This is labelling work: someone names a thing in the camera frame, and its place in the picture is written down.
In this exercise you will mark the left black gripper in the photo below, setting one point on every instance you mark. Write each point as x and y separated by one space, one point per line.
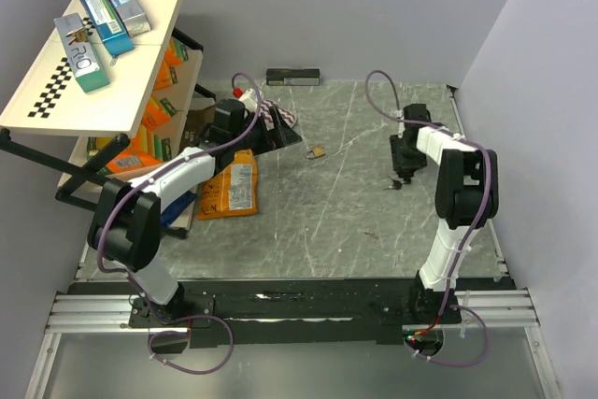
280 136

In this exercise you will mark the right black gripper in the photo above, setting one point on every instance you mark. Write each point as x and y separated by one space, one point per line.
400 161

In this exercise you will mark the black-headed key bunch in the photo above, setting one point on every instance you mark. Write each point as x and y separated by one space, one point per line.
395 184

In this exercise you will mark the small brass padlock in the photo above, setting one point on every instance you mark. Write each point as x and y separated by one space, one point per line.
315 152

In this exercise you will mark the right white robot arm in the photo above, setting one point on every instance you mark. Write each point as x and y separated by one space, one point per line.
466 196

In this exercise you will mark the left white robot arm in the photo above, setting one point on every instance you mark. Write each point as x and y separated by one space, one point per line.
127 225

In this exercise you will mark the black rectangular box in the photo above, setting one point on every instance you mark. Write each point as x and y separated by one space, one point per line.
293 77

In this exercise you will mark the orange snack bag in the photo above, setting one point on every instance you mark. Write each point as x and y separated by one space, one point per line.
231 193

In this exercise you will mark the brown coffee bag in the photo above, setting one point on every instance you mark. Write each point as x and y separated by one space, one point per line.
196 121

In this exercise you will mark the orange boxes on shelf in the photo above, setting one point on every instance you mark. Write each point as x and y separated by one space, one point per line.
147 148

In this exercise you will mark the blue snack bag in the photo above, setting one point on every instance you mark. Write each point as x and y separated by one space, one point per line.
176 208

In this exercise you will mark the beige folding shelf rack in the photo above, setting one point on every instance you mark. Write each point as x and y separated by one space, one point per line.
106 97

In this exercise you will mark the blue carton box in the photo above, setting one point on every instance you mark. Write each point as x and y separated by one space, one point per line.
109 26

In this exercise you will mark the silver teal box front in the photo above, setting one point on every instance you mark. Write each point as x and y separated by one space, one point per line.
80 53

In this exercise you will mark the silver box near back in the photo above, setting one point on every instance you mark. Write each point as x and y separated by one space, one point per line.
133 16

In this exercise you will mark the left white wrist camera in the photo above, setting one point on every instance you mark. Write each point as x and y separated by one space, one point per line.
248 97

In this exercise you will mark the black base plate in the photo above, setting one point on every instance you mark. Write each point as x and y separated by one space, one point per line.
285 311

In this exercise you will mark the aluminium rail frame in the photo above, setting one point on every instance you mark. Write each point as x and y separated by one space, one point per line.
84 312

